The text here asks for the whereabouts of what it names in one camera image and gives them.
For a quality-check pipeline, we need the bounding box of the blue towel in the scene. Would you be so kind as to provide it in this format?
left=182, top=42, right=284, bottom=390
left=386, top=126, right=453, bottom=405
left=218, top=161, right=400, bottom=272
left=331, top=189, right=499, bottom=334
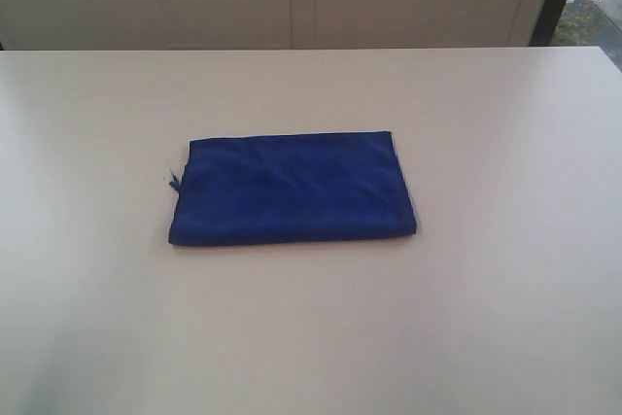
left=168, top=131, right=417, bottom=247

